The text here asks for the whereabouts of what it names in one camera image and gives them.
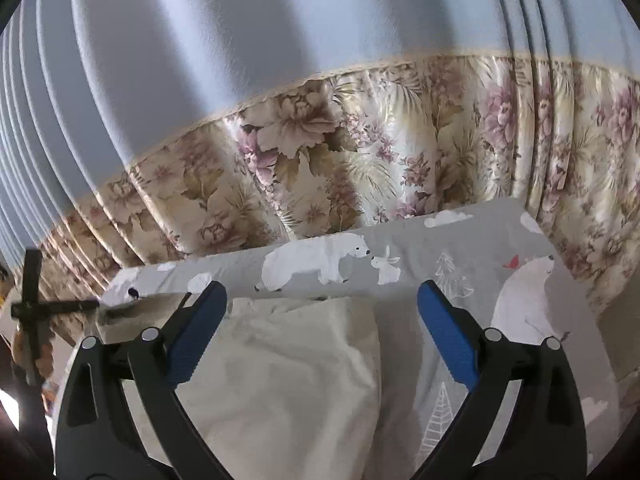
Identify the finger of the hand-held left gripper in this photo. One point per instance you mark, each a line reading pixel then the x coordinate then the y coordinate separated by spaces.
pixel 65 306

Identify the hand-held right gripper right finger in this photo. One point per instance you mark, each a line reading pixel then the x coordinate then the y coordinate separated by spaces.
pixel 450 340

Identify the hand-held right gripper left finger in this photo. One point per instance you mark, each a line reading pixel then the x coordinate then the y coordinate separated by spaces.
pixel 192 340

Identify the beige zip jacket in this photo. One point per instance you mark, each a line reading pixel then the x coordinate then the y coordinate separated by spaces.
pixel 280 375

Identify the bed with grey animal-print sheet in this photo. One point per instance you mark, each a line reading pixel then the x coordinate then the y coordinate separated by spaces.
pixel 450 255

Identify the blue curtain with floral hem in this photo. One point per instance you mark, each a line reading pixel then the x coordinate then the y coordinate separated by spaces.
pixel 250 60

